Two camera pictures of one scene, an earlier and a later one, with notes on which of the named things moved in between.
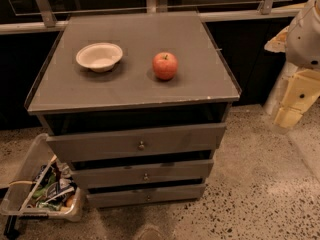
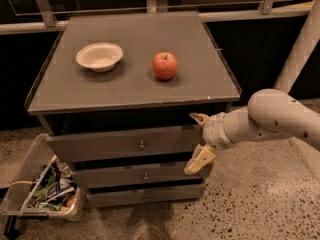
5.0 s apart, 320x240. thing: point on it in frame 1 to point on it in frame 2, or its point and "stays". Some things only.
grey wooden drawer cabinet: x=136 y=104 stays
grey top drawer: x=135 y=143 stays
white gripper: x=304 y=43 to x=212 y=133
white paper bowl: x=101 y=57 stays
